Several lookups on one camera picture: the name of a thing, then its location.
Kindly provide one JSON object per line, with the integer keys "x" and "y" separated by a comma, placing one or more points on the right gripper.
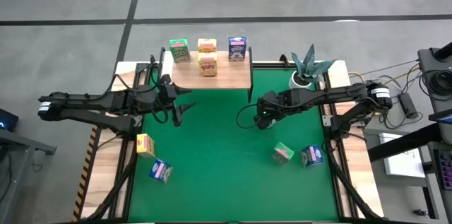
{"x": 272, "y": 105}

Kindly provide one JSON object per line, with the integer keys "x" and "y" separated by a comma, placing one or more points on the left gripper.
{"x": 165, "y": 97}

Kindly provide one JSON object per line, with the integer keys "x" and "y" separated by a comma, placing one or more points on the yellow Corn Pops cereal box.
{"x": 207, "y": 45}
{"x": 207, "y": 65}
{"x": 145, "y": 145}

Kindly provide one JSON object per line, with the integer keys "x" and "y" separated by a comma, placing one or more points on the blue cereal box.
{"x": 311, "y": 155}
{"x": 237, "y": 49}
{"x": 160, "y": 170}

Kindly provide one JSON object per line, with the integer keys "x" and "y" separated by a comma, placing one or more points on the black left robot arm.
{"x": 102, "y": 102}

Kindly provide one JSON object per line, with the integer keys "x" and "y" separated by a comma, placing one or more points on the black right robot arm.
{"x": 335, "y": 95}

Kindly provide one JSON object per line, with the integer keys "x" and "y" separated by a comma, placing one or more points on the snake plant in white pot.
{"x": 308, "y": 64}

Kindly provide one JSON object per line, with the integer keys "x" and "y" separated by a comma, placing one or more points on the green felt mat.
{"x": 240, "y": 188}

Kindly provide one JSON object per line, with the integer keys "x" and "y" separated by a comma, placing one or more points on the yellow black hazard tape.
{"x": 84, "y": 178}

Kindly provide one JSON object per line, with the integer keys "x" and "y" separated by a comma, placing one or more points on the black power adapter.
{"x": 408, "y": 105}

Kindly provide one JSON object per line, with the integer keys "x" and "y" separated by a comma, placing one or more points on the black stand beam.
{"x": 402, "y": 145}

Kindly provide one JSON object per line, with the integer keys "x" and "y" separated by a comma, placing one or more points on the white board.
{"x": 402, "y": 160}

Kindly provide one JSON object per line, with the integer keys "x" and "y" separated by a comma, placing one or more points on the grey equipment cart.
{"x": 429, "y": 59}

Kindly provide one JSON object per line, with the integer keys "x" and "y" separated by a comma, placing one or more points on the grey metal desk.
{"x": 21, "y": 142}

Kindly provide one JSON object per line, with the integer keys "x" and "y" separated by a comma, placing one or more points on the tablet with blue screen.
{"x": 441, "y": 117}

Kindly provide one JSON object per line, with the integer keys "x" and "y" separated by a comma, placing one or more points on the black device with blue light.
{"x": 7, "y": 119}

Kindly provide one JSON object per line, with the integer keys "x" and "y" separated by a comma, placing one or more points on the small black object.
{"x": 420, "y": 212}

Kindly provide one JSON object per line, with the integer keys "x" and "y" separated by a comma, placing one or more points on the keyboard with coloured keys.
{"x": 445, "y": 169}

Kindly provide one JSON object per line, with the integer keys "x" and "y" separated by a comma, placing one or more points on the black aluminium table frame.
{"x": 268, "y": 65}

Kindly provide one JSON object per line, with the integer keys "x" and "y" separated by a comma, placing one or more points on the black frame bracket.
{"x": 283, "y": 58}
{"x": 152, "y": 60}

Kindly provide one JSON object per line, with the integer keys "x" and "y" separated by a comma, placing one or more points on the wooden shelf with black frame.
{"x": 229, "y": 75}

